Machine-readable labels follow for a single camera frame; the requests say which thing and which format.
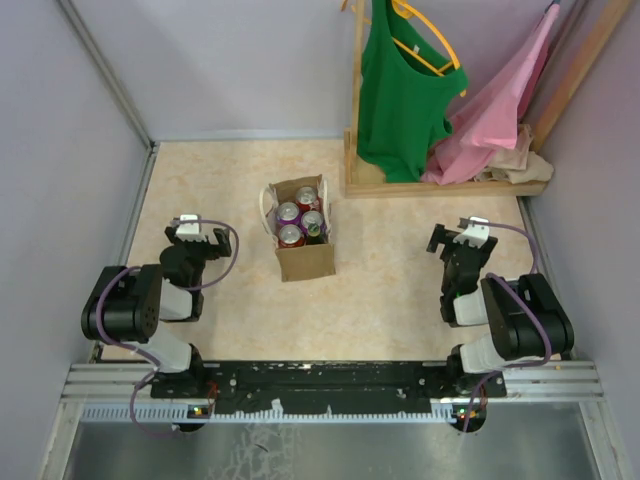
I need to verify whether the green glass bottle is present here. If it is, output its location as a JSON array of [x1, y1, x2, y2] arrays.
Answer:
[[306, 230, 327, 245]]

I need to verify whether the burlap canvas tote bag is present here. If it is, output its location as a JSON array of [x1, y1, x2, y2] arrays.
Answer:
[[258, 175, 336, 282]]

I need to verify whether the aluminium frame rail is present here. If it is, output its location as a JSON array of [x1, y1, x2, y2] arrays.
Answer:
[[61, 361, 604, 432]]

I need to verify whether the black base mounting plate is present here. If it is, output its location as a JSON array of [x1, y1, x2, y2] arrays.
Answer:
[[150, 361, 482, 415]]

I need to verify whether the pink garment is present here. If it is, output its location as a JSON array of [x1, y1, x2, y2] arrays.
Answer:
[[421, 3, 560, 185]]

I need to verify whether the beige crumpled cloth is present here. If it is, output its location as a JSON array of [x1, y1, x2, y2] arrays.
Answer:
[[474, 124, 554, 184]]

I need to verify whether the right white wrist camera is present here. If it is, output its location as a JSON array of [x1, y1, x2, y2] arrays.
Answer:
[[454, 216, 490, 249]]

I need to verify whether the yellow clothes hanger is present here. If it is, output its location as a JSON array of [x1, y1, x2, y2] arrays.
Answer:
[[341, 0, 467, 97]]

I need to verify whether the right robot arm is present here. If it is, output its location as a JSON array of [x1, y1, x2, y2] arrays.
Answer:
[[426, 217, 575, 396]]

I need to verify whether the green tank top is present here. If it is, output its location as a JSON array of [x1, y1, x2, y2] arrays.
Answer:
[[357, 1, 461, 183]]

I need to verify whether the purple soda can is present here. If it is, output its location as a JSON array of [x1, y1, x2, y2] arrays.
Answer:
[[300, 210, 326, 235], [275, 202, 301, 232]]

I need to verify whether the wooden plank leaning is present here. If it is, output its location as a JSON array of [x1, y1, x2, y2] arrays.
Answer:
[[531, 1, 634, 151]]

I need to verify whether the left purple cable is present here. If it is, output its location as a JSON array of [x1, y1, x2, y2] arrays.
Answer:
[[94, 218, 240, 439]]

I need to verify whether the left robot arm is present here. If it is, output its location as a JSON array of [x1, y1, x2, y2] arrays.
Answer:
[[80, 214, 239, 399]]

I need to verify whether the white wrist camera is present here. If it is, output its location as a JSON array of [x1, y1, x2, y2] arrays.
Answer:
[[454, 216, 490, 249], [171, 214, 207, 242]]

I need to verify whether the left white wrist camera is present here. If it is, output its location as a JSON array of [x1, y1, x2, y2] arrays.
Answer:
[[171, 214, 207, 242]]

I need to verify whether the wooden clothes rack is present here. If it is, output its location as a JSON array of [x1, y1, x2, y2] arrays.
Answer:
[[341, 1, 547, 198]]

